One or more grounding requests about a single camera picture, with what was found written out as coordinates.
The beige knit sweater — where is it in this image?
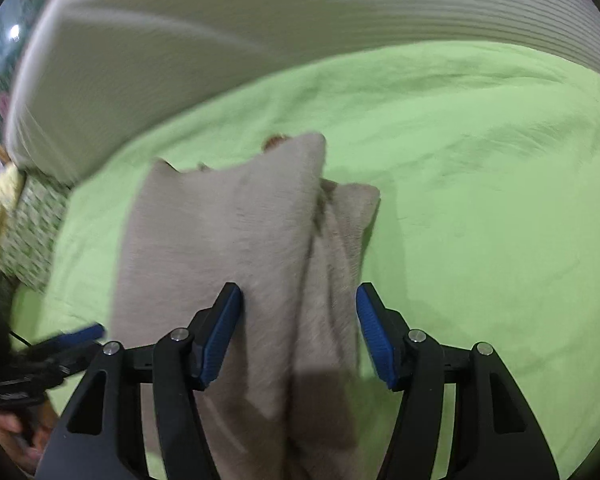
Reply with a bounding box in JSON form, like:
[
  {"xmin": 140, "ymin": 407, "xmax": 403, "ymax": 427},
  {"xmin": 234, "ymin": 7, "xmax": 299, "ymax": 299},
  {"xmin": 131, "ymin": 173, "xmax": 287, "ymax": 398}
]
[{"xmin": 111, "ymin": 133, "xmax": 379, "ymax": 479}]

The person left hand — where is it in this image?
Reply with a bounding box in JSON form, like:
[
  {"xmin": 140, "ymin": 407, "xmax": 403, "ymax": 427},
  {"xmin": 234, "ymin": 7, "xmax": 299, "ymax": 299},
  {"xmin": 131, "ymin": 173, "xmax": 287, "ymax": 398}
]
[{"xmin": 0, "ymin": 400, "xmax": 59, "ymax": 477}]

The green white checkered pillow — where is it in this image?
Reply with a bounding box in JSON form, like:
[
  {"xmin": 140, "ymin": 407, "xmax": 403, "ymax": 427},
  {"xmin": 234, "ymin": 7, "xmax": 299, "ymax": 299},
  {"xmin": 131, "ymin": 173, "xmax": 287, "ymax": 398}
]
[{"xmin": 0, "ymin": 171, "xmax": 72, "ymax": 292}]

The light green bed sheet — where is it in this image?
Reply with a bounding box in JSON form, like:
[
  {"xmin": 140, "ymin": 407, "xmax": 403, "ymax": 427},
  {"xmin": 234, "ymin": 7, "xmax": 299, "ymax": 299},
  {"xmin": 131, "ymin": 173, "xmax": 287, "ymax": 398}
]
[{"xmin": 16, "ymin": 41, "xmax": 600, "ymax": 477}]

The grey striped folded quilt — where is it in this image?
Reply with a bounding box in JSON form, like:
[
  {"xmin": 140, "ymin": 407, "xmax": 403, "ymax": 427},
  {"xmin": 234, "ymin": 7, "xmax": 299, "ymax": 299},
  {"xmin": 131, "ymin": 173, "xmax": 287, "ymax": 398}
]
[{"xmin": 5, "ymin": 0, "xmax": 600, "ymax": 183}]

